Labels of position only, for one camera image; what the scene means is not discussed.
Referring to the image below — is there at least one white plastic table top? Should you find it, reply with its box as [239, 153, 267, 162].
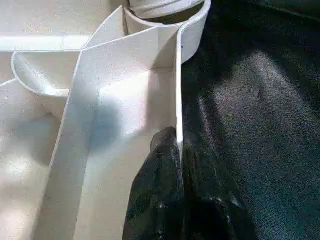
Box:
[0, 0, 213, 240]

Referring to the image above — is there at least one white plastic table leg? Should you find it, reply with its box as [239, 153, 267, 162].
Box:
[127, 0, 205, 20]

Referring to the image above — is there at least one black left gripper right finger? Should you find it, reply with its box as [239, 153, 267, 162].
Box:
[183, 143, 258, 240]

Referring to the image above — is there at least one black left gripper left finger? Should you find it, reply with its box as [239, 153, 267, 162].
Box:
[122, 126, 186, 240]

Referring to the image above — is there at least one black mat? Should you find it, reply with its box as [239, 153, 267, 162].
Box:
[181, 0, 320, 240]

